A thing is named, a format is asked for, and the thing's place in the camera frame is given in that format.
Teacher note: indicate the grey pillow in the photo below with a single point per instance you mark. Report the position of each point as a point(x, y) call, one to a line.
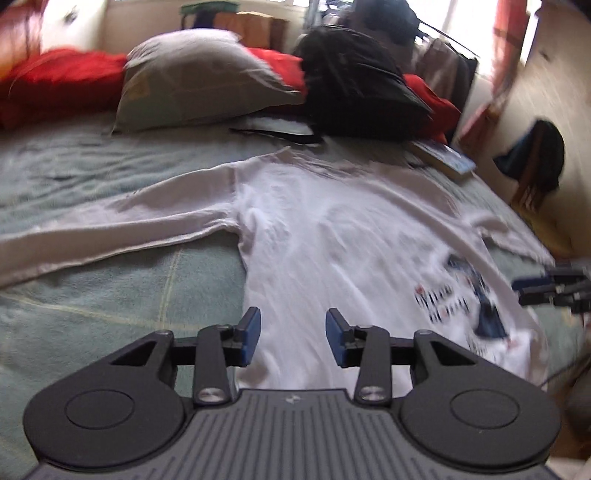
point(198, 78)

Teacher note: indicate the white printed t-shirt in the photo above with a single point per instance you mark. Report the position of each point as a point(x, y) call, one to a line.
point(346, 230)

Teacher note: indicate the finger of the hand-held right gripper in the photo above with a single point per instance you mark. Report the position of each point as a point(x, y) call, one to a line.
point(535, 280)
point(540, 297)

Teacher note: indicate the red pillow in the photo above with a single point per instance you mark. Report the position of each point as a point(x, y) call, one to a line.
point(277, 69)

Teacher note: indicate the cardboard box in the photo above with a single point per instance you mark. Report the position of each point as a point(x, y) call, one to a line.
point(251, 27)

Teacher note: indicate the dark blue jacket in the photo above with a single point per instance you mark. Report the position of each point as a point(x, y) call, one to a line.
point(540, 152)

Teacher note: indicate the blue paperback book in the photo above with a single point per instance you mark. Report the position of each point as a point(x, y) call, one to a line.
point(445, 159)

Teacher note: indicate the metal clothes rack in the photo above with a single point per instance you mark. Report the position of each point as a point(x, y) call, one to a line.
point(452, 41)

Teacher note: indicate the black hanging coat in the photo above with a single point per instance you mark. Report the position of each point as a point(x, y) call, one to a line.
point(467, 78)

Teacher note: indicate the beige hanging jacket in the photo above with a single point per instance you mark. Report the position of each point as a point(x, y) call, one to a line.
point(438, 69)

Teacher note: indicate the wooden chair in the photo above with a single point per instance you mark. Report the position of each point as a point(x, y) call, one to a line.
point(549, 230)

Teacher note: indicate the black backpack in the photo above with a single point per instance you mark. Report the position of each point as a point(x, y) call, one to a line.
point(360, 87)

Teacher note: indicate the orange curtain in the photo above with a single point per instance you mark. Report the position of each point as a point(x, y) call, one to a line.
point(508, 41)

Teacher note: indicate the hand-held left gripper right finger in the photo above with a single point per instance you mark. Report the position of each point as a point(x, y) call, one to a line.
point(334, 339)

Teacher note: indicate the green stool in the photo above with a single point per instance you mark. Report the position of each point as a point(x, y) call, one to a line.
point(207, 8)

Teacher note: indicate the black fluffy garment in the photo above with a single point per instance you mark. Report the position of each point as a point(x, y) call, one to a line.
point(378, 14)

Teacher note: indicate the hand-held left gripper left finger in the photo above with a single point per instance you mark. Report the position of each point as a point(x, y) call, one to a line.
point(251, 337)

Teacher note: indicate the red cushion behind backpack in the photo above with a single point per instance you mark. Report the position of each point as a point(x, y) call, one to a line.
point(438, 106)

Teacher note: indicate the red folded quilt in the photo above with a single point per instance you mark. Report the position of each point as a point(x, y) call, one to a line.
point(60, 83)

